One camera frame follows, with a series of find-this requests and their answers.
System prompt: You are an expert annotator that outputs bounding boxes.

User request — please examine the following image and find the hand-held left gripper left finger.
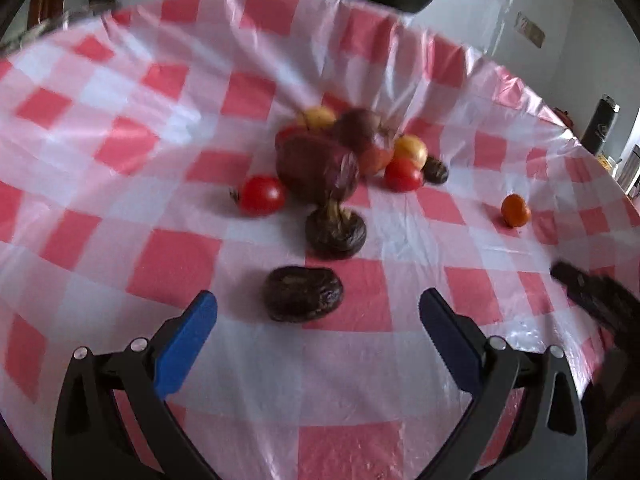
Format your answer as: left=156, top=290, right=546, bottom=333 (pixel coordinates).
left=51, top=290, right=219, bottom=480

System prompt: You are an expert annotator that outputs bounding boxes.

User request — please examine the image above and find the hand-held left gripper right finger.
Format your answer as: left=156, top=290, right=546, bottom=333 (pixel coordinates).
left=417, top=287, right=588, bottom=480

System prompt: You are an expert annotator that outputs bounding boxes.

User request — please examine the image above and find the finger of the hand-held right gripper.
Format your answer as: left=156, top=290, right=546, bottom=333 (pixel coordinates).
left=550, top=260, right=640, bottom=346

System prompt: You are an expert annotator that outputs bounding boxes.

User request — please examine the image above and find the dark purple passion fruit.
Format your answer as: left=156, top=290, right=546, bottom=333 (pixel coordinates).
left=422, top=157, right=449, bottom=184
left=263, top=266, right=345, bottom=323
left=305, top=200, right=367, bottom=260

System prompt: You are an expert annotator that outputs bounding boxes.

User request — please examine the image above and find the red tomato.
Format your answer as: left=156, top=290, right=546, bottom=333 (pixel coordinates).
left=229, top=175, right=287, bottom=217
left=383, top=157, right=424, bottom=192

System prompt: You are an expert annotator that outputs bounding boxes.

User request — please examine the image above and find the yellow passion fruit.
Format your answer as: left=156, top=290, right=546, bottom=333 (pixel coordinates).
left=392, top=135, right=429, bottom=170
left=298, top=106, right=337, bottom=131

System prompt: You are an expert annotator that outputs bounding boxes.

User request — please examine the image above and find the large dark red apple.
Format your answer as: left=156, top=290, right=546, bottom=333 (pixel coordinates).
left=275, top=135, right=360, bottom=206

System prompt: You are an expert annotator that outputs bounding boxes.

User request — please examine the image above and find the red white checkered tablecloth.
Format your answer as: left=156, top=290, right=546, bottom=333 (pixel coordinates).
left=0, top=0, right=640, bottom=480

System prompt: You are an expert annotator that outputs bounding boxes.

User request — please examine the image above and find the grey container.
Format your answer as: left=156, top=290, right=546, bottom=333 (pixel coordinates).
left=620, top=145, right=640, bottom=196

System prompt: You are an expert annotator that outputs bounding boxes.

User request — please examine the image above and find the black bottle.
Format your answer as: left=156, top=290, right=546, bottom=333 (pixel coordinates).
left=582, top=94, right=621, bottom=156

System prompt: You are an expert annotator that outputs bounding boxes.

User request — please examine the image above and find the wall socket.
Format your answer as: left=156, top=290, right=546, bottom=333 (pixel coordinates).
left=515, top=11, right=546, bottom=49

